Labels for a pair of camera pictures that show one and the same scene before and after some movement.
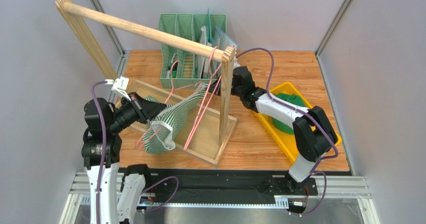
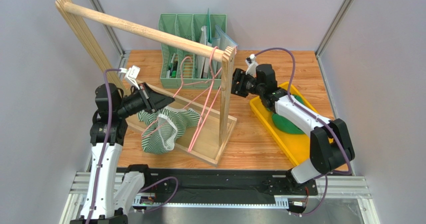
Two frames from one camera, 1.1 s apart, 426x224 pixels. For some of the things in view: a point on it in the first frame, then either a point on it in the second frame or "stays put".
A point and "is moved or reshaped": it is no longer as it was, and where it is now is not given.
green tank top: x=281 y=125 stays put
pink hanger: x=172 y=88 to x=182 y=82
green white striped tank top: x=161 y=131 is moved or reshaped
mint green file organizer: x=178 y=67 stays put
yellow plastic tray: x=287 y=141 stays put
